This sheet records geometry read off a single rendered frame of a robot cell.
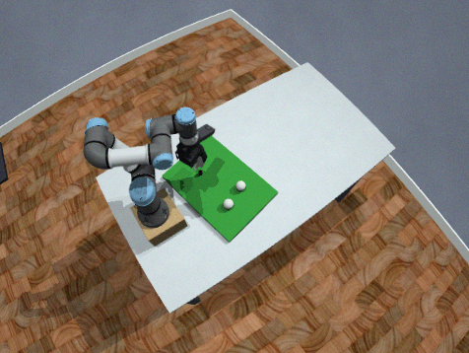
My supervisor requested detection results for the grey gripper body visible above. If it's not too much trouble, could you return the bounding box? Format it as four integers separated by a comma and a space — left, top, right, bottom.
175, 133, 204, 169

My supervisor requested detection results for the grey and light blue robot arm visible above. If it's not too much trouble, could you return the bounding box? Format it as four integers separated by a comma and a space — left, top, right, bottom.
83, 107, 215, 228

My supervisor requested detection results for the green golf mat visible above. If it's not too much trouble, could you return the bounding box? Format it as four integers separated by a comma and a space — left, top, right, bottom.
162, 136, 278, 242

